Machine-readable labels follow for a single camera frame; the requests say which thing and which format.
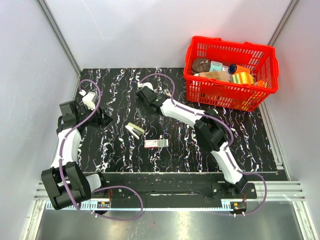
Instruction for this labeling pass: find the grey staple magazine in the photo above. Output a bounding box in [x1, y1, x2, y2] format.
[163, 88, 172, 98]

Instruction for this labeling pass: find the staple box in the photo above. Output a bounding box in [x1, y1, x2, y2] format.
[144, 139, 169, 148]

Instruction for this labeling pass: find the blue capped orange bottle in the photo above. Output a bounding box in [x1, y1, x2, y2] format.
[228, 63, 251, 75]

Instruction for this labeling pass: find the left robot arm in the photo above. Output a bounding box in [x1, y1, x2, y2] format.
[41, 100, 113, 210]

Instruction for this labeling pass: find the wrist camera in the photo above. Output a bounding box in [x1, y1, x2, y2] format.
[79, 90, 98, 111]
[137, 82, 154, 91]

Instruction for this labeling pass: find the aluminium rail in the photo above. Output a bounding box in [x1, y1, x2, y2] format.
[34, 180, 306, 201]

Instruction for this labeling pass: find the brown round item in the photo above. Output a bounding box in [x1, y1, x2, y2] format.
[191, 57, 211, 73]

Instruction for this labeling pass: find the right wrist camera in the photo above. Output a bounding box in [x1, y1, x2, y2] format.
[137, 82, 154, 91]

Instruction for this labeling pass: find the white stapler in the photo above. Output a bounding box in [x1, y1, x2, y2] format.
[125, 122, 145, 140]

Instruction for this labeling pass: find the white cable duct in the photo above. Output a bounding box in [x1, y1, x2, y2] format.
[45, 200, 110, 211]

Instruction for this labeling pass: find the cardboard box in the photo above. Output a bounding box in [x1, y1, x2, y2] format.
[194, 71, 230, 82]

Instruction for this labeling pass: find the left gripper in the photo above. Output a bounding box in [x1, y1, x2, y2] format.
[77, 103, 114, 129]

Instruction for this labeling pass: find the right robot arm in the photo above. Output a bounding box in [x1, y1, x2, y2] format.
[136, 84, 248, 198]

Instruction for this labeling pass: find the green orange box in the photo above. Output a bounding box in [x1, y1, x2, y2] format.
[232, 72, 255, 85]

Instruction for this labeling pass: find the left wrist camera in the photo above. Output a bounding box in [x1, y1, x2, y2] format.
[79, 90, 98, 111]

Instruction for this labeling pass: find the teal small box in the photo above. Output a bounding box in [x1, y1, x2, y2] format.
[209, 60, 223, 72]

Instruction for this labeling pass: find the red plastic basket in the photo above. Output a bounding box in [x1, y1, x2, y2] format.
[183, 36, 279, 112]

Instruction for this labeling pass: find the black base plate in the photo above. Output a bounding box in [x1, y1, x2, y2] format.
[106, 181, 257, 200]

